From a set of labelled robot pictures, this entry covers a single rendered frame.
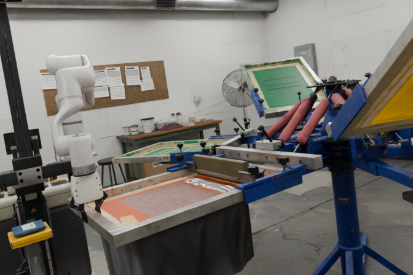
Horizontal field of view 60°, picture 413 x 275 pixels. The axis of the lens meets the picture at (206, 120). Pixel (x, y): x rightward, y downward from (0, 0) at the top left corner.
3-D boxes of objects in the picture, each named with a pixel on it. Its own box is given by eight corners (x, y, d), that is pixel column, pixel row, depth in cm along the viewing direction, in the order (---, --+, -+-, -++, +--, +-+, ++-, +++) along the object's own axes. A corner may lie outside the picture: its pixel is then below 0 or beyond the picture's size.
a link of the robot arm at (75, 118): (59, 124, 173) (54, 92, 172) (88, 121, 178) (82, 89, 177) (59, 126, 164) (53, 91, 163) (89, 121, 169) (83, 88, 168)
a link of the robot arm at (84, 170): (94, 160, 131) (95, 167, 131) (69, 166, 126) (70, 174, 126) (100, 162, 125) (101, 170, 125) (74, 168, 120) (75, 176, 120)
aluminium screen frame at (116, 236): (115, 248, 101) (112, 236, 101) (68, 207, 150) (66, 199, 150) (301, 179, 144) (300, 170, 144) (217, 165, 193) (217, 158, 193)
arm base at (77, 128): (61, 156, 177) (56, 125, 175) (86, 151, 183) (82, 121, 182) (66, 159, 163) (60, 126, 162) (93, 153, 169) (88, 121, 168)
